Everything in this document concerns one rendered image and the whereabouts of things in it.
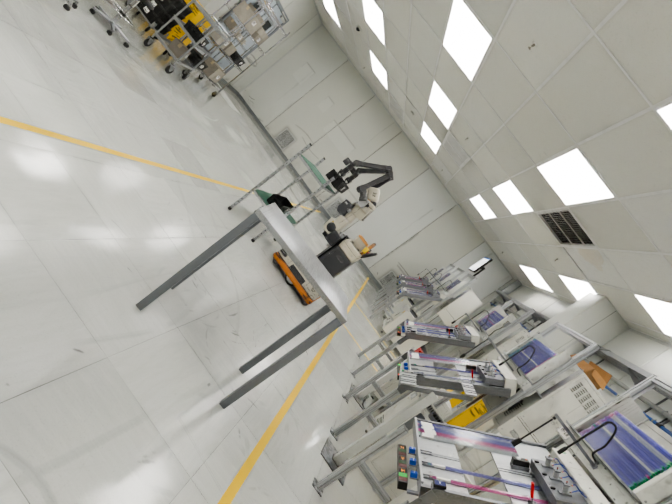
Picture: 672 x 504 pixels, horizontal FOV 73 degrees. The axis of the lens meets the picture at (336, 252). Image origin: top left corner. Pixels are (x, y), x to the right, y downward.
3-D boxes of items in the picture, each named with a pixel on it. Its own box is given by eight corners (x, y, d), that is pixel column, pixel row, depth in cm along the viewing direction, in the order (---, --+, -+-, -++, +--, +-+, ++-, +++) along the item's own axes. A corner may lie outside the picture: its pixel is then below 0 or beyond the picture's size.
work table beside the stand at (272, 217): (170, 283, 269) (274, 202, 259) (244, 371, 278) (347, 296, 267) (135, 305, 225) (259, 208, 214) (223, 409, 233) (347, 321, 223)
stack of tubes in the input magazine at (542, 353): (525, 374, 321) (557, 353, 317) (507, 355, 371) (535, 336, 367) (536, 389, 320) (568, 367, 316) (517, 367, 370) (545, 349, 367)
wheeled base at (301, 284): (317, 299, 541) (334, 287, 537) (306, 306, 478) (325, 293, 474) (285, 254, 545) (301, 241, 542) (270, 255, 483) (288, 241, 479)
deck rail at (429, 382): (409, 384, 328) (410, 375, 328) (409, 383, 330) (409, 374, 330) (510, 397, 319) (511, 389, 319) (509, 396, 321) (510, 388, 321)
